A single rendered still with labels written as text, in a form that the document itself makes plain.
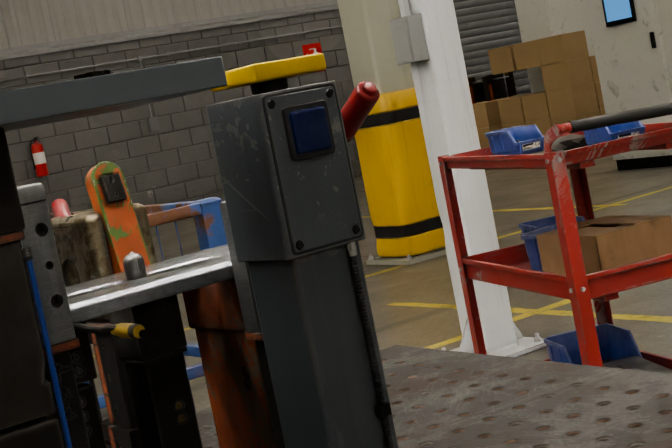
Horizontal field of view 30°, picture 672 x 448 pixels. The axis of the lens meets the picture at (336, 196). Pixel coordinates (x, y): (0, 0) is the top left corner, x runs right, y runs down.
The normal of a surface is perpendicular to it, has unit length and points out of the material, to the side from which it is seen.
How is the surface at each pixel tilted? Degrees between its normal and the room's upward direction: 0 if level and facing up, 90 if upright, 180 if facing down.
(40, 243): 90
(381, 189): 90
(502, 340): 90
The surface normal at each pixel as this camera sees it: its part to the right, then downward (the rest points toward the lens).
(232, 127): -0.78, 0.20
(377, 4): 0.53, -0.04
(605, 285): 0.29, 0.02
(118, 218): 0.54, -0.25
